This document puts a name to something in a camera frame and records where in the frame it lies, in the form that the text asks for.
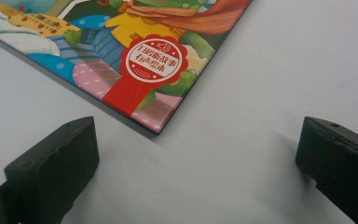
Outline colourful picture book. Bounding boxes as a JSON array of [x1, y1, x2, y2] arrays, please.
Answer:
[[0, 0, 253, 134]]

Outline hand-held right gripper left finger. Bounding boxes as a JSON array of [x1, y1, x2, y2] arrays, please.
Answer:
[[0, 116, 101, 224]]

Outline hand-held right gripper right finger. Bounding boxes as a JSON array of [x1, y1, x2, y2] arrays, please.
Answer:
[[295, 116, 358, 224]]

